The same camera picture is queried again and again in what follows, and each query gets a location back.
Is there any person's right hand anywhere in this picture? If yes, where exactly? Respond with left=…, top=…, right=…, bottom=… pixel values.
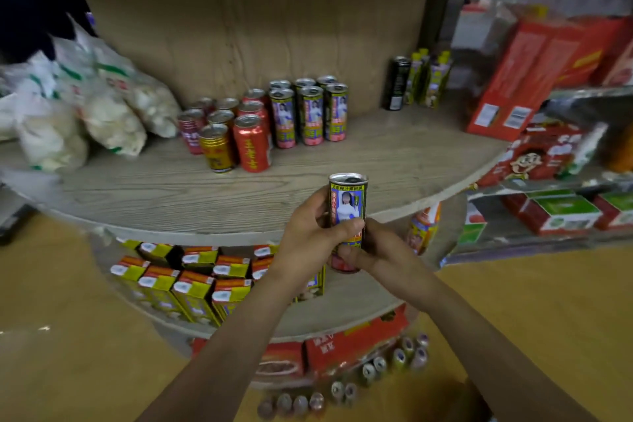
left=336, top=218, right=437, bottom=312

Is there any person's left hand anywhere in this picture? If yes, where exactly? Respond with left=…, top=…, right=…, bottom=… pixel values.
left=274, top=188, right=366, bottom=285

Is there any yellow portrait drink can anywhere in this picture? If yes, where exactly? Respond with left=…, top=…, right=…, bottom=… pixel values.
left=328, top=172, right=370, bottom=273

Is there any person's left forearm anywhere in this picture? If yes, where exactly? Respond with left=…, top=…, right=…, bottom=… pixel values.
left=136, top=268, right=308, bottom=422

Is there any person's right forearm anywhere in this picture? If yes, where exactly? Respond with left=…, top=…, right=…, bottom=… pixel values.
left=414, top=274, right=601, bottom=422

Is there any orange snack packet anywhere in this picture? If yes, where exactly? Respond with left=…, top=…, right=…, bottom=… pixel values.
left=407, top=202, right=442, bottom=256

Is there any red gift carton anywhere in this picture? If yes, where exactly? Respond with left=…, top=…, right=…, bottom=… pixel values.
left=190, top=338, right=306, bottom=380
left=304, top=305, right=410, bottom=378

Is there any cluster of yellow portrait cans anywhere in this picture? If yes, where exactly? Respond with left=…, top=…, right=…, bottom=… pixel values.
left=268, top=75, right=350, bottom=149

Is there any row of small cans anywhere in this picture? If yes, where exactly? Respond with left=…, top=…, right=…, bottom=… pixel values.
left=256, top=333, right=431, bottom=421

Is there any green and white packet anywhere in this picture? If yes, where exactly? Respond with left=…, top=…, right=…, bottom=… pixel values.
left=456, top=201, right=488, bottom=247

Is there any cluster of red drink cans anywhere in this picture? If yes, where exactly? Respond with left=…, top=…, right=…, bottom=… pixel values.
left=177, top=88, right=274, bottom=173

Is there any gold drink can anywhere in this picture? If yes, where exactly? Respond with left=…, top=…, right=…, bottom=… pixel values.
left=199, top=124, right=237, bottom=174

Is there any black drink can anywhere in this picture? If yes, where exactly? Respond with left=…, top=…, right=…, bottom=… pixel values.
left=384, top=56, right=412, bottom=112

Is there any group of yellow juice cartons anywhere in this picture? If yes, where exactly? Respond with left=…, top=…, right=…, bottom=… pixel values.
left=110, top=238, right=327, bottom=327

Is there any yellow-capped drink bottle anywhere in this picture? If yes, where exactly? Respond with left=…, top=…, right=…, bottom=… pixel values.
left=423, top=51, right=453, bottom=109
left=405, top=48, right=430, bottom=106

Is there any red cartoon face box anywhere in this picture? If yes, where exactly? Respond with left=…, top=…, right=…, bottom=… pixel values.
left=477, top=122, right=587, bottom=188

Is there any red box with green lid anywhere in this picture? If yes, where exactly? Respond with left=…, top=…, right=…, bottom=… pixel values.
left=502, top=191, right=603, bottom=236
left=592, top=192, right=633, bottom=231

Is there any round wooden shelf unit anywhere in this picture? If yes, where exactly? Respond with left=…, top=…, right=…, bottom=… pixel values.
left=0, top=0, right=510, bottom=390

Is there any large red carton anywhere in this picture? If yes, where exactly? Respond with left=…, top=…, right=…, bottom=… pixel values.
left=466, top=16, right=589, bottom=142

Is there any white snack bag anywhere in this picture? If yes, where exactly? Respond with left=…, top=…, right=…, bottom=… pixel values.
left=74, top=21, right=182, bottom=139
left=79, top=75, right=148, bottom=157
left=0, top=51, right=90, bottom=173

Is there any metal shelf rack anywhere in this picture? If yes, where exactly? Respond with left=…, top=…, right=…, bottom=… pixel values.
left=439, top=0, right=633, bottom=269

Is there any dark cloth item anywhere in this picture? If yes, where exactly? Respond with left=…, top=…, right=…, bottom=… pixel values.
left=0, top=0, right=96, bottom=64

